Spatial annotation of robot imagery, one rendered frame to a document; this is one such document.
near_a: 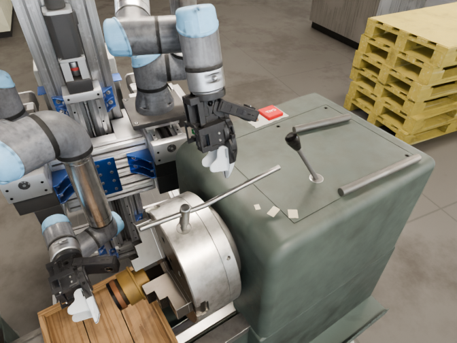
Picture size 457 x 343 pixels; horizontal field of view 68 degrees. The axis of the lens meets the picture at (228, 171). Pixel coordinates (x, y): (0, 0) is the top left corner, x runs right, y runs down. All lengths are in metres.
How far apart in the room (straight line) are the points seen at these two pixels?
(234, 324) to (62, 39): 1.05
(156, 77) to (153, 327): 0.81
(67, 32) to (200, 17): 0.72
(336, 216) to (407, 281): 1.62
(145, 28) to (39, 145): 0.36
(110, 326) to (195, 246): 0.42
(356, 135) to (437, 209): 1.91
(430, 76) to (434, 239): 1.27
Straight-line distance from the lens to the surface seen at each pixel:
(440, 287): 2.48
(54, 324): 1.16
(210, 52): 0.66
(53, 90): 1.47
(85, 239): 1.14
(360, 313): 1.55
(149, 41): 0.75
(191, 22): 0.65
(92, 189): 1.03
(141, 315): 1.10
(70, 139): 0.91
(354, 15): 5.44
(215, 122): 0.71
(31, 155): 0.88
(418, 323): 2.29
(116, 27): 0.76
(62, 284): 0.94
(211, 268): 0.80
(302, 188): 0.87
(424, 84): 3.21
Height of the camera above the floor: 1.84
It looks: 40 degrees down
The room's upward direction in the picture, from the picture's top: straight up
